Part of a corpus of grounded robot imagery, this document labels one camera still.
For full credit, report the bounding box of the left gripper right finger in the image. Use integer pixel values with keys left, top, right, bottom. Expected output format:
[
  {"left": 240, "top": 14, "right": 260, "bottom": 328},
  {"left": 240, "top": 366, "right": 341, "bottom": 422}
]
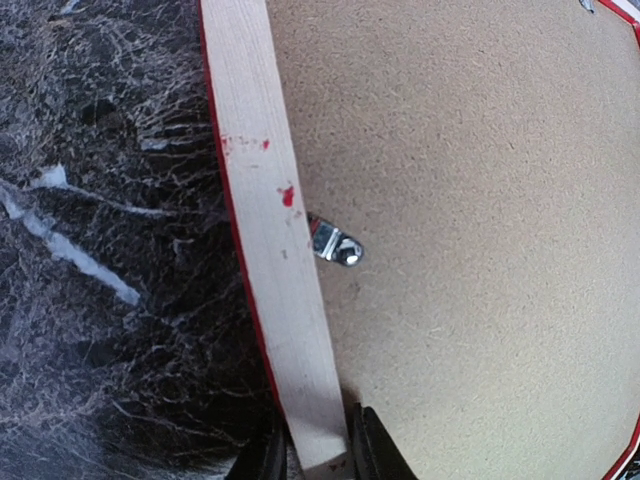
[{"left": 352, "top": 403, "right": 417, "bottom": 480}]

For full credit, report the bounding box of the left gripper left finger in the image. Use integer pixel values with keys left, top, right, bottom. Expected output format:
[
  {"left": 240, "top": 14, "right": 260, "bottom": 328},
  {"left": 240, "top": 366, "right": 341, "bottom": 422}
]
[{"left": 225, "top": 414, "right": 287, "bottom": 480}]

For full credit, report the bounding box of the metal frame turn clip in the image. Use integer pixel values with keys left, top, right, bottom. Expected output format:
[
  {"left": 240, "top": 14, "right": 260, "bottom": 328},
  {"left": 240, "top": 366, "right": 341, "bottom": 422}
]
[{"left": 307, "top": 213, "right": 364, "bottom": 268}]

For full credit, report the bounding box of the red wooden picture frame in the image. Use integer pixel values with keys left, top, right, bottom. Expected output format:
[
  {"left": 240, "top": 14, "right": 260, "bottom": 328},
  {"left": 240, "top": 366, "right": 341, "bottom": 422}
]
[{"left": 200, "top": 1, "right": 639, "bottom": 479}]

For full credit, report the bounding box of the brown frame backing board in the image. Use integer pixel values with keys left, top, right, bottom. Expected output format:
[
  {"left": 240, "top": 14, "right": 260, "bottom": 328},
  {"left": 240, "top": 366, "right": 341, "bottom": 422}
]
[{"left": 268, "top": 1, "right": 639, "bottom": 479}]

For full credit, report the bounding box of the metal top turn clip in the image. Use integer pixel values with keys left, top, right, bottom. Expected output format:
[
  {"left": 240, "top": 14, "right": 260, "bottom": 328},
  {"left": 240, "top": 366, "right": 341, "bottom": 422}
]
[{"left": 579, "top": 0, "right": 595, "bottom": 14}]

